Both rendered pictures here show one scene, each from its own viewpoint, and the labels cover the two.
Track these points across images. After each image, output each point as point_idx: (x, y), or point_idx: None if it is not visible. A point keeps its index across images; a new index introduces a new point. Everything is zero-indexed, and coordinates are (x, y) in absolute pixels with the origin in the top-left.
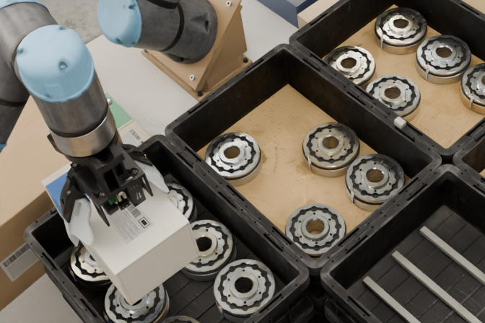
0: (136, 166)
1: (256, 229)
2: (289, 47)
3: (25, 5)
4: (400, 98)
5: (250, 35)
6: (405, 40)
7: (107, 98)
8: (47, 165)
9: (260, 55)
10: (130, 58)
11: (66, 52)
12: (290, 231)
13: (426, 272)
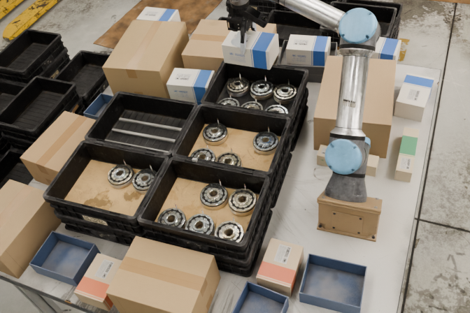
0: (230, 19)
1: (226, 105)
2: (264, 172)
3: None
4: (208, 191)
5: (332, 245)
6: (222, 224)
7: None
8: (329, 95)
9: (316, 235)
10: (383, 202)
11: None
12: (223, 127)
13: (171, 144)
